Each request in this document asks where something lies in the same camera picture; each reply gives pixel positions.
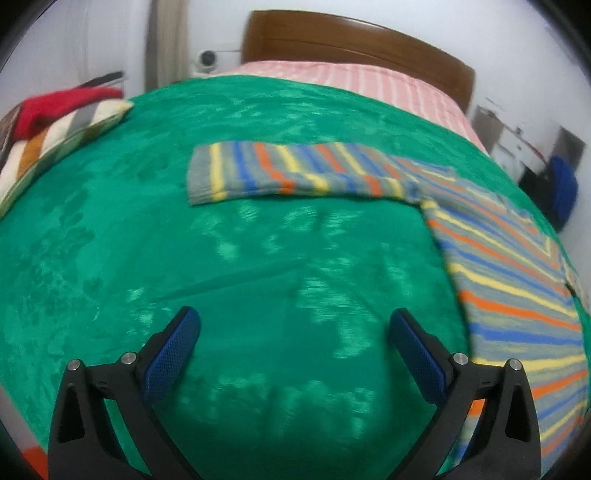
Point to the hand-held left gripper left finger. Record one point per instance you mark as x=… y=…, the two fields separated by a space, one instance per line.
x=173 y=351

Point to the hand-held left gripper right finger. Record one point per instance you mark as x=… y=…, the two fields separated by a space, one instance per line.
x=418 y=355

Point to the striped knit sweater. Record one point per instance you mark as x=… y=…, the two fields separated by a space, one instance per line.
x=498 y=258

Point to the green blanket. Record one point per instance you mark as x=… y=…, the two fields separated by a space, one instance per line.
x=231 y=277

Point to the orange garment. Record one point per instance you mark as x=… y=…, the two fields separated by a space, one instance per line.
x=36 y=461

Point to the white desk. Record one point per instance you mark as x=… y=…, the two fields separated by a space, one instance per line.
x=517 y=147

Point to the striped pillow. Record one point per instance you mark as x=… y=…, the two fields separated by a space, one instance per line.
x=60 y=138

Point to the grey board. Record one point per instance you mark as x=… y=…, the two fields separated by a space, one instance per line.
x=487 y=122

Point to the dark book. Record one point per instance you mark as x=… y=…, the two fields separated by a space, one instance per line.
x=7 y=134

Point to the red cloth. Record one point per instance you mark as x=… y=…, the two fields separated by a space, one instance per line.
x=46 y=108

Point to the pink striped bedsheet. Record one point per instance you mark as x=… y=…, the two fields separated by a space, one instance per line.
x=369 y=81

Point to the white round device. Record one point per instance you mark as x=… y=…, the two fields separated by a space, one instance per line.
x=207 y=59

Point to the beige curtain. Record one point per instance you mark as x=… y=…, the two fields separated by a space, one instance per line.
x=166 y=46

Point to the brown wooden headboard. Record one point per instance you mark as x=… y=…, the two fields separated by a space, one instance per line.
x=346 y=41

